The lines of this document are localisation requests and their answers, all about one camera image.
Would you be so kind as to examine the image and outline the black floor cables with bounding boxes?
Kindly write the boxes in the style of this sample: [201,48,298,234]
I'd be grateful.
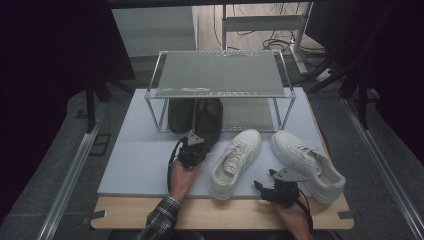
[212,3,329,69]

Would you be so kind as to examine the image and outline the aluminium rail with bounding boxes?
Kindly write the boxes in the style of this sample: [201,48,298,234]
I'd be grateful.
[35,102,108,240]
[342,98,424,240]

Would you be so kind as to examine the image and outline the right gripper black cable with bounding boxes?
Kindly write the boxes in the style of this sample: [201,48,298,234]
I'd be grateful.
[297,189,315,234]

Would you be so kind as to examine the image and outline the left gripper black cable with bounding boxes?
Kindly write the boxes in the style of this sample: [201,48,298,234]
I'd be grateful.
[166,137,185,194]

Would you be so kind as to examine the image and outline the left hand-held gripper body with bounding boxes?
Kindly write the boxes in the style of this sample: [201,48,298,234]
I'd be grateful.
[176,130,208,170]

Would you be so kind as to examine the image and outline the person's right hand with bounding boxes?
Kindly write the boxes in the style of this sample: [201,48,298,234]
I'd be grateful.
[271,196,313,234]

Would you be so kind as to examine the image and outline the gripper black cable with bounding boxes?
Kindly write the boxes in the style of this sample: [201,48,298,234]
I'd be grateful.
[297,189,315,234]
[166,137,185,194]

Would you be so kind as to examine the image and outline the black tripod stand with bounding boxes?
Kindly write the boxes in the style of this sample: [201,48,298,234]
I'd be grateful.
[304,49,372,130]

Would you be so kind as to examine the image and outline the white metal desk frame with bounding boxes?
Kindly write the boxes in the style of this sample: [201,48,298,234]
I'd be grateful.
[221,1,314,76]

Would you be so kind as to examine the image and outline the black slipper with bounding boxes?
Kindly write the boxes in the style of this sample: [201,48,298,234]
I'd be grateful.
[167,98,197,135]
[194,97,224,152]

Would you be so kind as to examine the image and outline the two-tier mesh shoe rack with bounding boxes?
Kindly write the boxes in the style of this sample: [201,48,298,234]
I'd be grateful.
[144,49,297,134]

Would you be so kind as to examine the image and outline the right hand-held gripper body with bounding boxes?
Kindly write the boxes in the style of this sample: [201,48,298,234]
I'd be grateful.
[263,167,308,208]

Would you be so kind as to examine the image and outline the white sneaker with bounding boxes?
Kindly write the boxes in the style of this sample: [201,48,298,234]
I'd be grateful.
[270,129,347,204]
[208,128,263,201]

